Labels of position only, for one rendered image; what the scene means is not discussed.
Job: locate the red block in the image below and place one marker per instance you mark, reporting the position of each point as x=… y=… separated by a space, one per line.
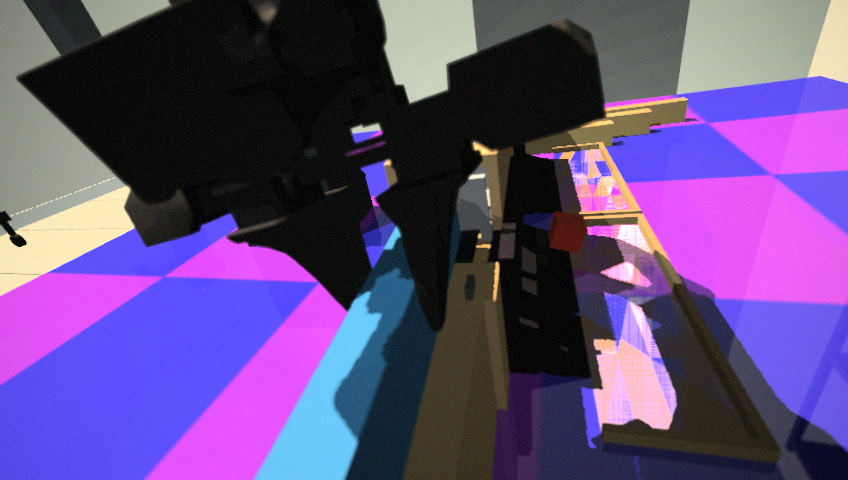
x=567 y=232

